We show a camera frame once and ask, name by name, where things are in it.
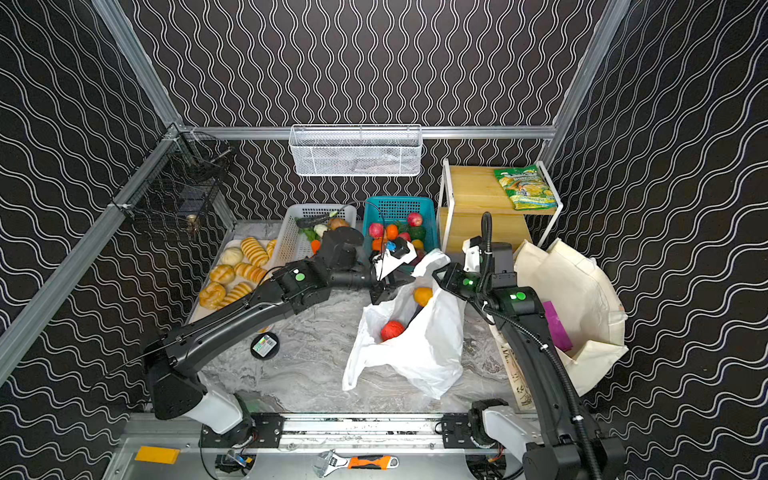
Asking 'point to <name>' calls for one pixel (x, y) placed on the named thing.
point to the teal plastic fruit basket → (387, 219)
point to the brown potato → (336, 222)
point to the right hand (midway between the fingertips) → (439, 274)
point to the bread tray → (240, 266)
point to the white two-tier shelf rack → (469, 192)
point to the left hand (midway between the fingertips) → (420, 276)
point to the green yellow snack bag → (527, 188)
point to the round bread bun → (212, 296)
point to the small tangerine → (391, 231)
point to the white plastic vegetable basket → (292, 244)
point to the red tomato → (391, 329)
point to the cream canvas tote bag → (589, 305)
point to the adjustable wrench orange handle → (374, 462)
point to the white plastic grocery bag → (414, 331)
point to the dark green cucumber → (312, 220)
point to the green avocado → (417, 232)
